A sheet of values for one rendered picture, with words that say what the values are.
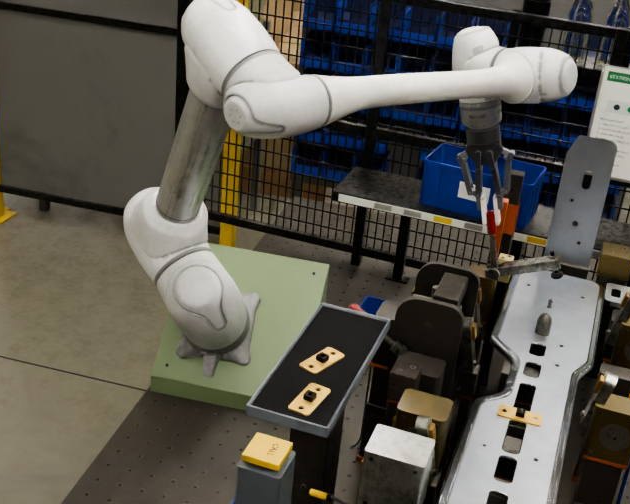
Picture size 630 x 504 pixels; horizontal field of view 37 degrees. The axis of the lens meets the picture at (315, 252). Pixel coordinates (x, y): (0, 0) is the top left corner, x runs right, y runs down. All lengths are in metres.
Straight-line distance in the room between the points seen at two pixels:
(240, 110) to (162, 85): 2.58
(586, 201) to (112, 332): 2.12
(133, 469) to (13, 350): 1.77
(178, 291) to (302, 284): 0.38
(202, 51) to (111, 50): 2.54
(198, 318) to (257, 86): 0.62
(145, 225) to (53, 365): 1.64
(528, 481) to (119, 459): 0.90
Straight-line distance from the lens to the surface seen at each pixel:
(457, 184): 2.58
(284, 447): 1.44
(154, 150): 4.33
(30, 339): 3.87
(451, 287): 1.87
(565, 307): 2.29
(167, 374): 2.30
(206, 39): 1.75
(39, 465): 3.24
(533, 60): 1.94
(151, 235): 2.13
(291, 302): 2.30
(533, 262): 2.22
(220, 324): 2.10
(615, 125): 2.67
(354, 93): 1.79
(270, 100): 1.65
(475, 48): 2.04
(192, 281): 2.06
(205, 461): 2.13
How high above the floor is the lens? 2.05
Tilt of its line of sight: 27 degrees down
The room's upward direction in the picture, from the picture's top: 6 degrees clockwise
